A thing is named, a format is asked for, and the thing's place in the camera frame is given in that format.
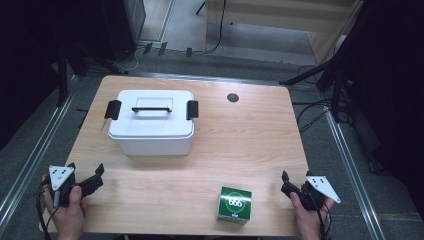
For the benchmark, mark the metal floor rail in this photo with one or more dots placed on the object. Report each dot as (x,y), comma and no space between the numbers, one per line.
(353,180)
(31,160)

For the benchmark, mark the green cube carton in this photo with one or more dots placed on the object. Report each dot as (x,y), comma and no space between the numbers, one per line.
(234,203)

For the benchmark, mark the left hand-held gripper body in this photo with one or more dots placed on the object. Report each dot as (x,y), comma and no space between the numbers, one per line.
(60,175)

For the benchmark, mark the black round table grommet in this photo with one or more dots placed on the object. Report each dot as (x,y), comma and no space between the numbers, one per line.
(233,97)

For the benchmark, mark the person's left hand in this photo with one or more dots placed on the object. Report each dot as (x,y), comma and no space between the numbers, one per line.
(68,220)

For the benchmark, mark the person's right hand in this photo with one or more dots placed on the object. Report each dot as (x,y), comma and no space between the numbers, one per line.
(308,223)

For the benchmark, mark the white plastic storage box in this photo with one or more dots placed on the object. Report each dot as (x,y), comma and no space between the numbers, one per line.
(151,146)

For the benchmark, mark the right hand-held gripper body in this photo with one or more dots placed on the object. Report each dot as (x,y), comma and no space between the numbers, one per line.
(321,188)

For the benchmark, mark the black cabinet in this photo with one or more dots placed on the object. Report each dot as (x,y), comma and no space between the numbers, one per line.
(125,26)

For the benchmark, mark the black metal stand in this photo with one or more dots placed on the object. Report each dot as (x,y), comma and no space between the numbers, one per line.
(336,83)
(62,76)

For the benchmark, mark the black tape strip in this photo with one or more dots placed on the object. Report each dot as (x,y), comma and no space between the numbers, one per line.
(162,49)
(189,52)
(147,48)

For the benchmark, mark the light wooden furniture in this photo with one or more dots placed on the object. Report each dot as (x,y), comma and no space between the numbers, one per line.
(276,20)

